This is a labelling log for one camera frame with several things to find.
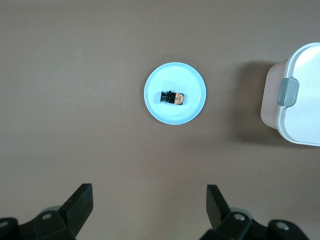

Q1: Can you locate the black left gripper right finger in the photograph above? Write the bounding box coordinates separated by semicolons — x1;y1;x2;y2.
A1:
199;184;311;240

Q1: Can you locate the pink box with white lid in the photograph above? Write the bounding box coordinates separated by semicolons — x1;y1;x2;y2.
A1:
260;42;320;147

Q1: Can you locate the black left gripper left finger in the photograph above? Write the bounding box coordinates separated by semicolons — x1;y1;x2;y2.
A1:
0;183;94;240

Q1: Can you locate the black and orange switch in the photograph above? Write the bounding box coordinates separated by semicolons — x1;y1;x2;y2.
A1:
159;90;186;106

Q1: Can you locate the light blue round plate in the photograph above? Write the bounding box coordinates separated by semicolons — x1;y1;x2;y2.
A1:
143;62;208;126

